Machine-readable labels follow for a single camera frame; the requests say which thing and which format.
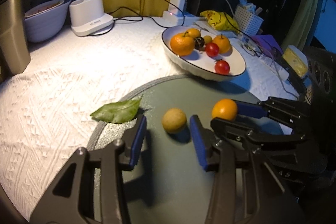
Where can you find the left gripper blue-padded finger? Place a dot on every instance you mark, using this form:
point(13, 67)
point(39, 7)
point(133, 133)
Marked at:
point(262, 109)

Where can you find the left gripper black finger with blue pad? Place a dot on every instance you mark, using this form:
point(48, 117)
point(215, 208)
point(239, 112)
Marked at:
point(89, 187)
point(225, 181)

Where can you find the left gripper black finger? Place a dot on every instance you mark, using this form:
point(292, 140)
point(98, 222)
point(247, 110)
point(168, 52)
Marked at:
point(246, 134)

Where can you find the small orange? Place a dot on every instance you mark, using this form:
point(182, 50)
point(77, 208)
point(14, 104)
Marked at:
point(225, 109)

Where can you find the tan longan fruit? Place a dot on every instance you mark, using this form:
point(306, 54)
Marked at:
point(174, 121)

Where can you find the red cherry tomato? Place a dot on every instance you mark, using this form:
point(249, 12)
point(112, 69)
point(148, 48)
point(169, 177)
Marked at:
point(212, 49)
point(222, 67)

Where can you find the red cherry tomato front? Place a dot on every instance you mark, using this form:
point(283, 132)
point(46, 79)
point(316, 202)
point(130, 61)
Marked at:
point(212, 49)

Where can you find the orange with stem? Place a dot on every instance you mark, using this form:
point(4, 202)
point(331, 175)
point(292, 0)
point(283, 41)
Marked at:
point(223, 43)

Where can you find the dark cherry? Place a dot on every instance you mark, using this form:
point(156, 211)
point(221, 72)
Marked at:
point(199, 43)

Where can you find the small yellow-green fruit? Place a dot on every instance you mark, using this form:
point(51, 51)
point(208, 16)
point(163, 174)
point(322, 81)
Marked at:
point(207, 39)

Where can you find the large mandarin orange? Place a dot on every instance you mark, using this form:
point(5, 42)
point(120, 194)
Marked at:
point(182, 44)

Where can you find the small orange kumquat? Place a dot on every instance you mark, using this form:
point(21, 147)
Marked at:
point(193, 32)

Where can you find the yellow tissue box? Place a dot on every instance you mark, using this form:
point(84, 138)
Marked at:
point(297, 60)

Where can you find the white shallow bowl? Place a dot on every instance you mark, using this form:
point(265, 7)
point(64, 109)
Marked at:
point(200, 64)

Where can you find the round grey placemat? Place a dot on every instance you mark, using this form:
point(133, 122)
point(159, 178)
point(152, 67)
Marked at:
point(168, 185)

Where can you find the purple cloth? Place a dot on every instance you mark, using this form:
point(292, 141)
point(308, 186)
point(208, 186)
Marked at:
point(268, 45)

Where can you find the green curtain right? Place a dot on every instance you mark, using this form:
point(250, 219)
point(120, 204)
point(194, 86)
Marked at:
point(303, 21)

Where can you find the green leaf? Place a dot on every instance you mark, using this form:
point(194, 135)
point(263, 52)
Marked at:
point(117, 112)

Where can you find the white lace tablecloth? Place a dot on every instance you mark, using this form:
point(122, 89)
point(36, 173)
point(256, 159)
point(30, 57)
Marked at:
point(45, 111)

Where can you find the white woven basket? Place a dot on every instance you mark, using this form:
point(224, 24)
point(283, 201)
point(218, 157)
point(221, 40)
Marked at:
point(247, 17)

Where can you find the yellow snack bag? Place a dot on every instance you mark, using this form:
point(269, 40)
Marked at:
point(220, 20)

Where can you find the white power strip with charger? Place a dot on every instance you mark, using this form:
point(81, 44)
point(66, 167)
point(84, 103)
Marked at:
point(177, 16)

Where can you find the steel tumbler with lid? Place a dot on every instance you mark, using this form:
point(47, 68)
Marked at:
point(15, 55)

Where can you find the white desk lamp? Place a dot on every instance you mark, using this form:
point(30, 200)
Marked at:
point(88, 18)

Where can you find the lavender mixing bowl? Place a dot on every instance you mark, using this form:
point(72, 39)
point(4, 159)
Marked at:
point(44, 21)

